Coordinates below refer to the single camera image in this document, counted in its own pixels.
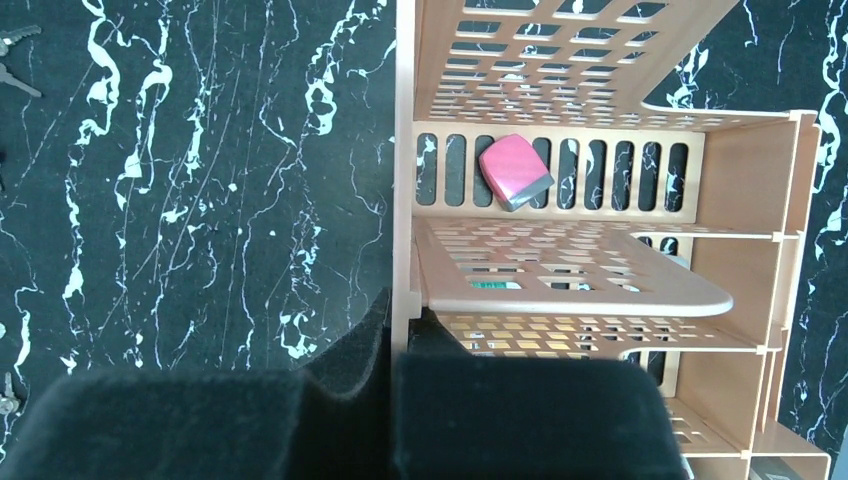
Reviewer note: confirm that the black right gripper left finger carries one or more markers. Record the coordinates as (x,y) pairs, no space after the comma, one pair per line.
(325,420)

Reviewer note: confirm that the silver keys of large padlock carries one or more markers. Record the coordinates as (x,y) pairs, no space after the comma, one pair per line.
(9,40)

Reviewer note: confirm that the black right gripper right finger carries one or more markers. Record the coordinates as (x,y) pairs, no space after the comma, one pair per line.
(460,416)

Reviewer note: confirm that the silver key pair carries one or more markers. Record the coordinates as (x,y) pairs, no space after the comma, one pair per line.
(9,402)

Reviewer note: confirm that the pink perforated organizer rack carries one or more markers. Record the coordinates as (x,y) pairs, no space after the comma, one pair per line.
(667,231)

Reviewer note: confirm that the pink grey eraser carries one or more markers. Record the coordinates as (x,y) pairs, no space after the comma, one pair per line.
(514,171)

